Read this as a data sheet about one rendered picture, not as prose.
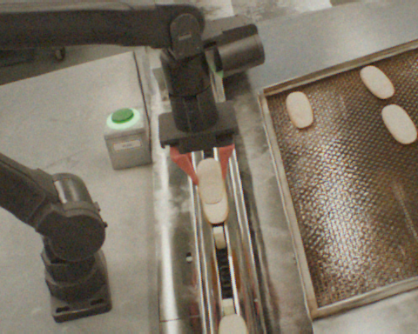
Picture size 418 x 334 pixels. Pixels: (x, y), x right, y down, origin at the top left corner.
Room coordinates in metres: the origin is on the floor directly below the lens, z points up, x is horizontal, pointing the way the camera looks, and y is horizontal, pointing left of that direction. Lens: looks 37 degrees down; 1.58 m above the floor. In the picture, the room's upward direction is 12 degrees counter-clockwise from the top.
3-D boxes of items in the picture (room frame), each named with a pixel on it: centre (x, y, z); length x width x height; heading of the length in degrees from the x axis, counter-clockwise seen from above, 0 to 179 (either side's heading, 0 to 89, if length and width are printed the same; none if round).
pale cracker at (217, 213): (0.89, 0.00, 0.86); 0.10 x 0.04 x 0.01; 177
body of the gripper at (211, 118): (0.85, 0.00, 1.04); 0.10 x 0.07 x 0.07; 87
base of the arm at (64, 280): (0.79, 0.21, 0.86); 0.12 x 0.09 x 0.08; 3
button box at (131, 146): (1.09, 0.12, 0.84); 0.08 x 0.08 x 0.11; 87
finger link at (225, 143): (0.85, -0.01, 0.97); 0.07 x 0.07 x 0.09; 87
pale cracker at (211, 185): (0.85, 0.00, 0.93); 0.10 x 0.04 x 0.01; 177
